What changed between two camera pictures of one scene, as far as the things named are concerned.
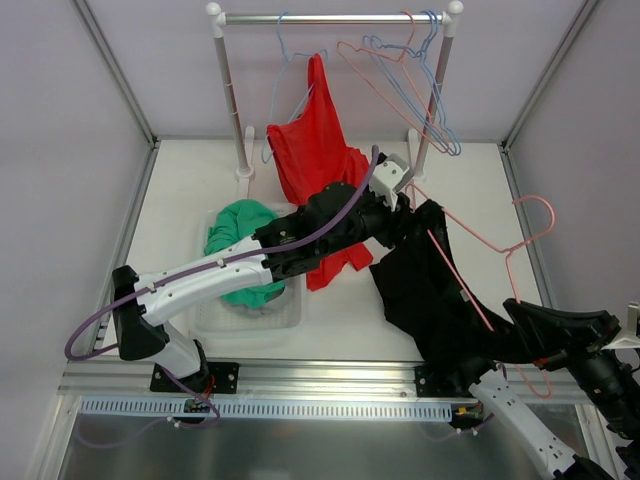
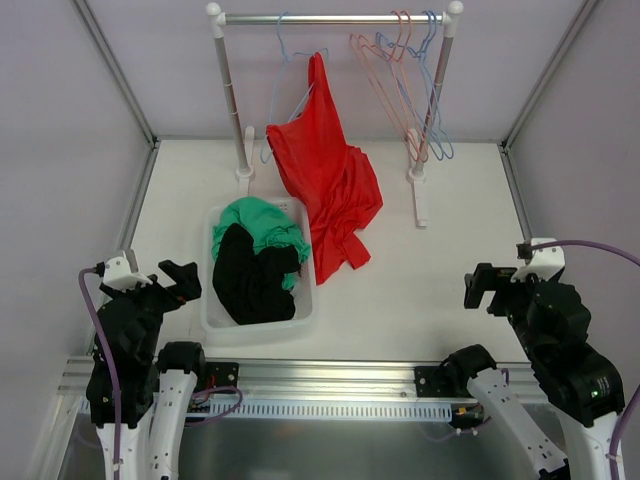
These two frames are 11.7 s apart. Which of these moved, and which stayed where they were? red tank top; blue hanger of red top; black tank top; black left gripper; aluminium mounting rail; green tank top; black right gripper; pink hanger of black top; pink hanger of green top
Moved: black left gripper; pink hanger of green top; black tank top; black right gripper; pink hanger of black top
Stayed: blue hanger of red top; aluminium mounting rail; red tank top; green tank top
